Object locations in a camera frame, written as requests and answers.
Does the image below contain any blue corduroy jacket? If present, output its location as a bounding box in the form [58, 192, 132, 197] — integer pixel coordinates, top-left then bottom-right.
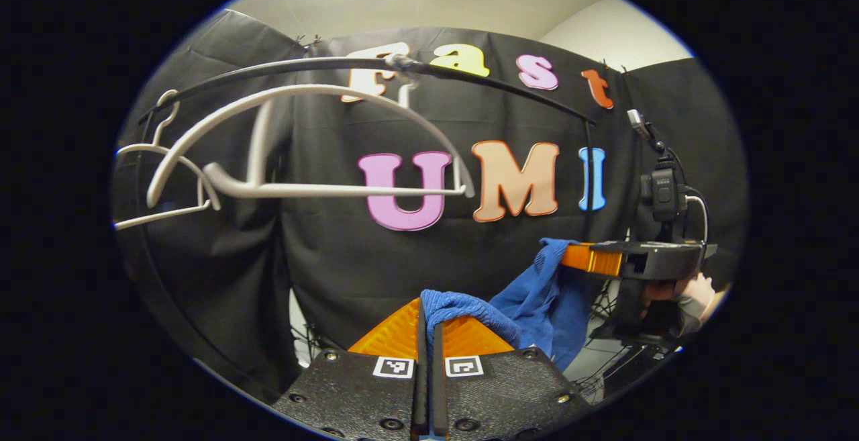
[419, 238, 598, 371]

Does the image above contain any white plastic hanger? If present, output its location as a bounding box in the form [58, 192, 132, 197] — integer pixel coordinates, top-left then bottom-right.
[113, 89, 222, 232]

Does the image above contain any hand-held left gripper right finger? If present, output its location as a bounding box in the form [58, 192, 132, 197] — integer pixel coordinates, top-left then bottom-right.
[429, 313, 595, 441]

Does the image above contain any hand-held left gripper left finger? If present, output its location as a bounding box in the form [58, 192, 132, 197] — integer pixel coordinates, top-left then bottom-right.
[272, 298, 429, 441]

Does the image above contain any white hanger with taped hook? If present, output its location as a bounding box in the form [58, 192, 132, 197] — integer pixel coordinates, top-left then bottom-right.
[146, 55, 476, 210]

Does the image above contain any black clothes rail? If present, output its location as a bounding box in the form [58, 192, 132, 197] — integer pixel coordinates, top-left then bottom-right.
[134, 55, 598, 213]

